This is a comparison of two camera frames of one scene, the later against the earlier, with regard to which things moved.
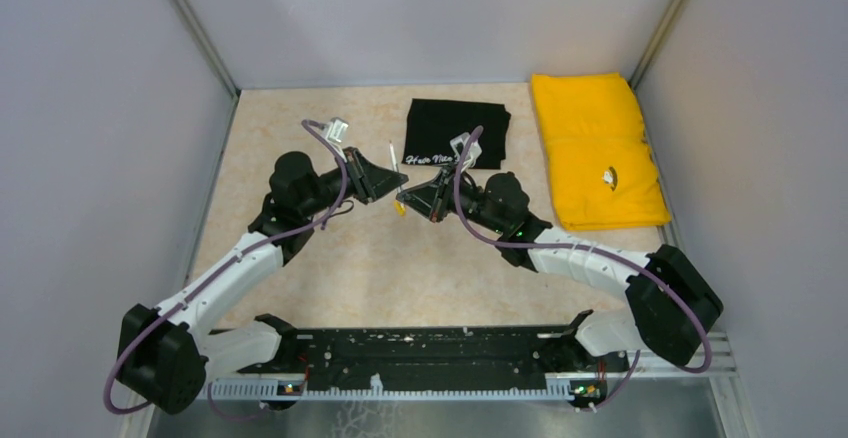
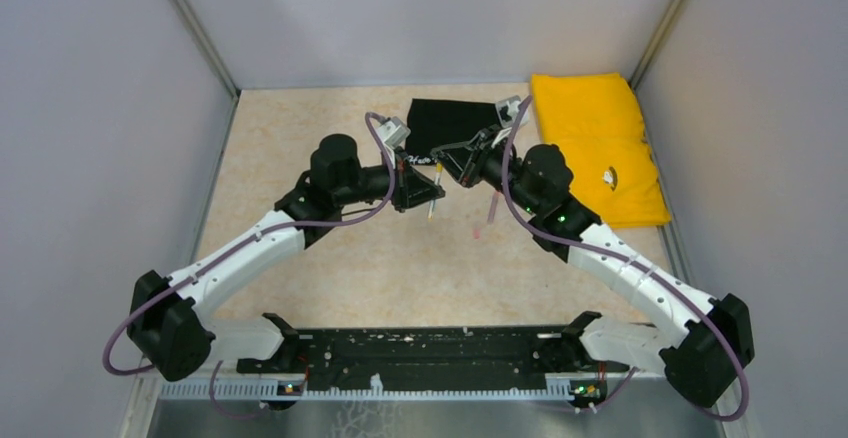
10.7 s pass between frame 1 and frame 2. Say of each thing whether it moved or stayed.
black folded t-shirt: stayed
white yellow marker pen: moved
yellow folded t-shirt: stayed
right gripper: moved
